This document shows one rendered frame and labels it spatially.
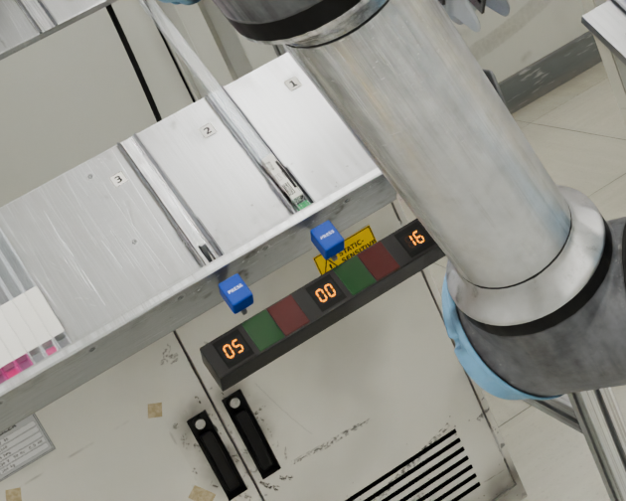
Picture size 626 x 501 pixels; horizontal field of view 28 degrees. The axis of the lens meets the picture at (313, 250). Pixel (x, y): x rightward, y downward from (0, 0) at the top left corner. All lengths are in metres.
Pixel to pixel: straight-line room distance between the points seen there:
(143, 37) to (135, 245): 1.97
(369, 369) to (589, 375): 0.86
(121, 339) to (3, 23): 0.43
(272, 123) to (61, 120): 1.88
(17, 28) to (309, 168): 0.38
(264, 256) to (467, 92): 0.59
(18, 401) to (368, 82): 0.66
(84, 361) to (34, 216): 0.18
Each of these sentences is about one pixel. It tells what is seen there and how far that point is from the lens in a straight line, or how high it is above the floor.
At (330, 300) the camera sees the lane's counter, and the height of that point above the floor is 0.65.
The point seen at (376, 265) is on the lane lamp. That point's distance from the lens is 1.27.
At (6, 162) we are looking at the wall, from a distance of 3.19.
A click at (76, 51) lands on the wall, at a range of 3.20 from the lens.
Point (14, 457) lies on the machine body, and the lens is 1.60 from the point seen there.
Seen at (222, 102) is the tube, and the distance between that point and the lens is 1.36.
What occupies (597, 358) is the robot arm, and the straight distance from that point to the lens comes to 0.87.
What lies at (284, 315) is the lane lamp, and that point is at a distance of 1.25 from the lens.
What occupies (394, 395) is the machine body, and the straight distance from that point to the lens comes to 1.74.
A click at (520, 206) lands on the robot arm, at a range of 0.78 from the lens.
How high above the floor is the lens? 1.13
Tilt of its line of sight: 20 degrees down
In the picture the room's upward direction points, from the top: 25 degrees counter-clockwise
